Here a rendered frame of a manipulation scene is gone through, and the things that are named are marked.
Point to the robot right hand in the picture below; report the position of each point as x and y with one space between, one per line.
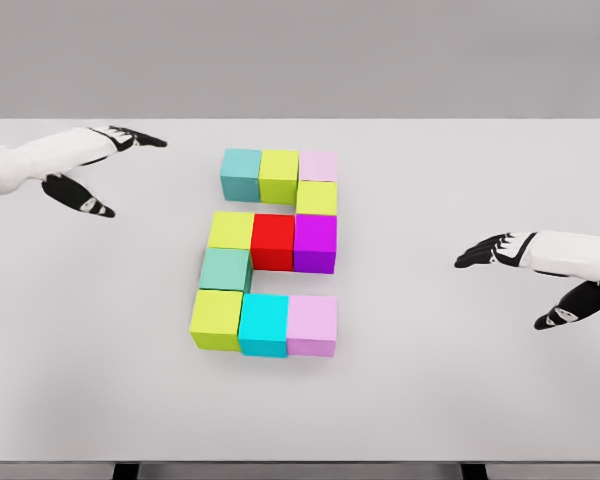
540 252

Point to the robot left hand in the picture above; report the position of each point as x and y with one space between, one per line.
75 150

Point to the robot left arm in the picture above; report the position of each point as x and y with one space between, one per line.
5 167

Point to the teal cube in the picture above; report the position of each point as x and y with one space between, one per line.
240 175
225 269

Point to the yellow-green cube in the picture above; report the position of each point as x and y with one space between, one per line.
317 198
230 230
216 320
278 175

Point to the red cube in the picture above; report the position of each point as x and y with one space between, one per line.
273 242

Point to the purple cube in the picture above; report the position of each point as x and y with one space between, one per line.
314 244

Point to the pale pink cube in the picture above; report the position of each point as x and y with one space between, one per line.
318 166
311 325

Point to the cyan cube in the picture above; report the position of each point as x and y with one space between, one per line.
263 325

